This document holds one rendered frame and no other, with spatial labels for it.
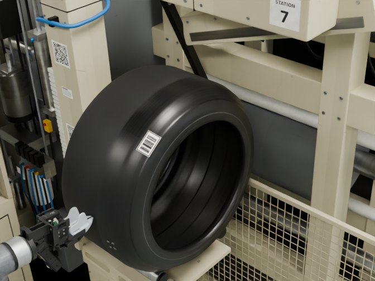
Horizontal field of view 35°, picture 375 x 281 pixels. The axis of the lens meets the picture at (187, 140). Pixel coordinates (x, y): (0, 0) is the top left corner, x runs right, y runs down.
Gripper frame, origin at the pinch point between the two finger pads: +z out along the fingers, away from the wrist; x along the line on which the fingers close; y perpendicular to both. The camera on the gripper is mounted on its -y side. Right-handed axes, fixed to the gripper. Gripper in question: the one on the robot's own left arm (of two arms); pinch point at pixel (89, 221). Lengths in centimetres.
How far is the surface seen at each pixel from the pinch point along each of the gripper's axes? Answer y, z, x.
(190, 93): 31.6, 29.5, -8.5
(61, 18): 45, 18, 31
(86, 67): 29.8, 23.7, 28.3
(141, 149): 22.5, 10.2, -9.9
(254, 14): 53, 43, -17
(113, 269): -32.2, 16.1, 9.8
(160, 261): -15.2, 15.1, -12.5
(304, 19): 55, 43, -33
